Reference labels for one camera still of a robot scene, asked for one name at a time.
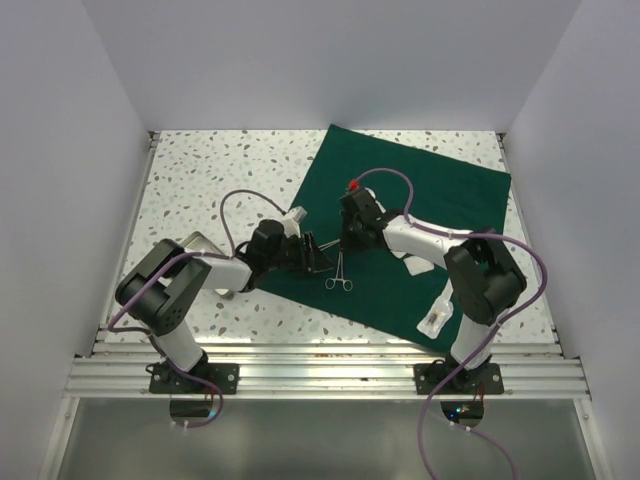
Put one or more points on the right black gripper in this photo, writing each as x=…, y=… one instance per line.
x=345, y=239

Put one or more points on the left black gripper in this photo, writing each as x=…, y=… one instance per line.
x=310, y=259

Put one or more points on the silver forceps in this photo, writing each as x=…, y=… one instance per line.
x=338, y=279
x=330, y=244

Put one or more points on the stainless steel instrument tray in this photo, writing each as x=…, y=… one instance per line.
x=197, y=241

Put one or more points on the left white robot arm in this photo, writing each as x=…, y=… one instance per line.
x=162, y=287

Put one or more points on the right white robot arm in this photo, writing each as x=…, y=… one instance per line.
x=484, y=280

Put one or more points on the green surgical drape cloth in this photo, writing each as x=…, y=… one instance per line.
x=385, y=301

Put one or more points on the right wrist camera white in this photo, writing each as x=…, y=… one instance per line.
x=355, y=189

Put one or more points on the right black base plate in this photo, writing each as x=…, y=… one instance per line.
x=486, y=379

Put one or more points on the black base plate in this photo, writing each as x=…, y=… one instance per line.
x=486, y=379
x=165, y=380

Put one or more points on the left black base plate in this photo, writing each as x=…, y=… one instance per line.
x=165, y=380

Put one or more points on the aluminium frame rail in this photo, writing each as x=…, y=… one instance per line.
x=328, y=371

